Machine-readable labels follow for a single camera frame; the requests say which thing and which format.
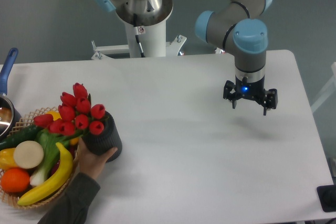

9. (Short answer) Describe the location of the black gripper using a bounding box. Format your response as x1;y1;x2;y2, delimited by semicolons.
223;71;278;116

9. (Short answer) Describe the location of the black ribbed vase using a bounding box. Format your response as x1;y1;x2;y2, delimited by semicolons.
82;112;122;163

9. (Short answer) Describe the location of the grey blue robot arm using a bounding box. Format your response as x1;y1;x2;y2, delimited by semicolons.
95;0;278;111

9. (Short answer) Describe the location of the dark grey sleeved forearm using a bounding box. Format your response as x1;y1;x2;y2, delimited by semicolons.
39;172;100;224

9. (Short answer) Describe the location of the person's bare hand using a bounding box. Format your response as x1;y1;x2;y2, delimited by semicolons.
79;138;118;180

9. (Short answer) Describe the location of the black device at edge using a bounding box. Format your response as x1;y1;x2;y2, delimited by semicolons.
317;185;336;212

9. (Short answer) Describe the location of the red tulip bouquet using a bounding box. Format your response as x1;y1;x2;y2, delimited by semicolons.
34;83;108;137

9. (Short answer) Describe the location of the yellow lemon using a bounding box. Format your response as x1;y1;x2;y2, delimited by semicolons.
46;111;61;121

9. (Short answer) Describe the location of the yellow banana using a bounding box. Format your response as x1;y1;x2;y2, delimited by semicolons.
17;142;74;206

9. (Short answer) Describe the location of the green white leek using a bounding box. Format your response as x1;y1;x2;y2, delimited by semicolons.
30;130;69;187

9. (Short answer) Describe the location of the green cucumber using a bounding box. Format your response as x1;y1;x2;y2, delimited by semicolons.
1;124;43;151

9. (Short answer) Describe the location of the woven wicker basket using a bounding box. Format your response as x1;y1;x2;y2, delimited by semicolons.
1;107;78;209

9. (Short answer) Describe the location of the beige round bread slice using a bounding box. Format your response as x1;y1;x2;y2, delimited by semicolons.
13;141;44;169

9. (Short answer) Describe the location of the orange fruit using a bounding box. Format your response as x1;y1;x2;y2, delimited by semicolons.
1;168;30;193

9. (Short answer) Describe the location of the yellow bell pepper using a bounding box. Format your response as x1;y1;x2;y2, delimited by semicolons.
0;148;18;170

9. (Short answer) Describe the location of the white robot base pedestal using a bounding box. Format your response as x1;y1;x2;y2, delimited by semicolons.
91;0;187;59

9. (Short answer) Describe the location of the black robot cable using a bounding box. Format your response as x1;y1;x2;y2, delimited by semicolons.
128;0;146;58

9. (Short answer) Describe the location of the blue handled steel pot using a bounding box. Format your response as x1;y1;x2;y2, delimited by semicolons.
1;48;21;141

